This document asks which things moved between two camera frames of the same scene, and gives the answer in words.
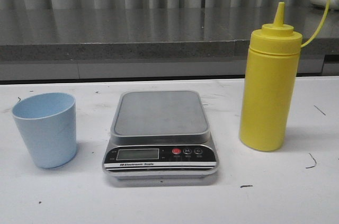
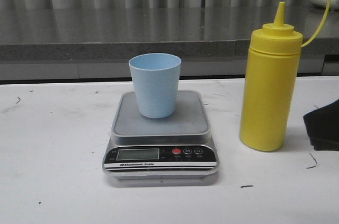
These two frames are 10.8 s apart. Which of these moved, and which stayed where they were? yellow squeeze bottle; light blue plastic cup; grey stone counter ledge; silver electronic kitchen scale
Moved: light blue plastic cup
Stayed: yellow squeeze bottle; grey stone counter ledge; silver electronic kitchen scale
